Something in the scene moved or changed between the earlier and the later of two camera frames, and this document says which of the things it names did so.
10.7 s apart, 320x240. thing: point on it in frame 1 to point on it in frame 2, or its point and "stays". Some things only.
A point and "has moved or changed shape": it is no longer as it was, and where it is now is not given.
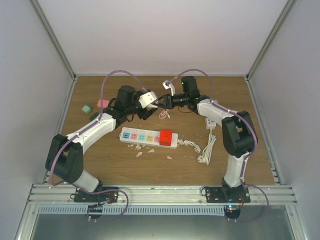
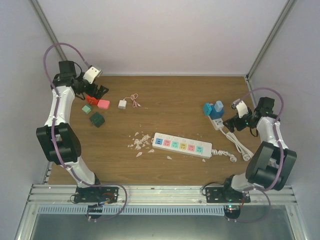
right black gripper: x=168 y=103 to x=230 y=122
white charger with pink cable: x=163 y=114 has moved or changed shape
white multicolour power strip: x=146 y=137 to x=188 y=146
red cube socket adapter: x=165 y=137 to x=92 y=100
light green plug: x=86 y=109 stays
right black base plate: x=225 y=194 stays
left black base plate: x=101 y=198 stays
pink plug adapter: x=105 y=103 stays
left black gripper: x=146 y=113 to x=99 y=93
